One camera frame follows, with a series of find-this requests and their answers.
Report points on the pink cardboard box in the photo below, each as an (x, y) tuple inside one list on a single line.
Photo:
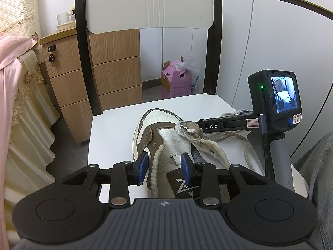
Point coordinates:
[(177, 83)]

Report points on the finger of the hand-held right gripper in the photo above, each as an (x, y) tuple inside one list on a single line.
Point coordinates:
[(201, 125)]

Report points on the cream tray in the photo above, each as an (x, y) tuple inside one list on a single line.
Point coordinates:
[(65, 26)]

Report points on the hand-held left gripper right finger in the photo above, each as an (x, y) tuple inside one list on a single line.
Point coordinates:
[(185, 167)]

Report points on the white chair with black frame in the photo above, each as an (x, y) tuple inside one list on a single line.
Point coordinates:
[(114, 135)]

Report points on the pink cloth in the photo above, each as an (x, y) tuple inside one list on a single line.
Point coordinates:
[(10, 83)]

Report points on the clear glass cup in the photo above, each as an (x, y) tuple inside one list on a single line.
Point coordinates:
[(63, 18)]

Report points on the small flower decoration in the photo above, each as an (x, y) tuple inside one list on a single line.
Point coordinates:
[(72, 11)]

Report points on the blue plastic stick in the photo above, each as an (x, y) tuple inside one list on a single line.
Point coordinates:
[(196, 80)]

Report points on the clear plastic bag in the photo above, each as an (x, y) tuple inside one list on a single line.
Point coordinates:
[(188, 62)]

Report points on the cabinet lock with keys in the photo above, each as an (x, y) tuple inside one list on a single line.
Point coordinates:
[(52, 54)]

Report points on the wooden drawer cabinet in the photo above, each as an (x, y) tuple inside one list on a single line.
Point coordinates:
[(75, 88)]

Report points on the brown and white sneaker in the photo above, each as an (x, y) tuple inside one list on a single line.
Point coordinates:
[(169, 140)]

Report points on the bed with pink bedding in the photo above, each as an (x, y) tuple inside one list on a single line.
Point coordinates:
[(31, 125)]

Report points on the grey white shoelace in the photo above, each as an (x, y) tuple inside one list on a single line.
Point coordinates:
[(191, 130)]

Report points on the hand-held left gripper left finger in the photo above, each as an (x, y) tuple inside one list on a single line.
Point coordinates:
[(143, 167)]

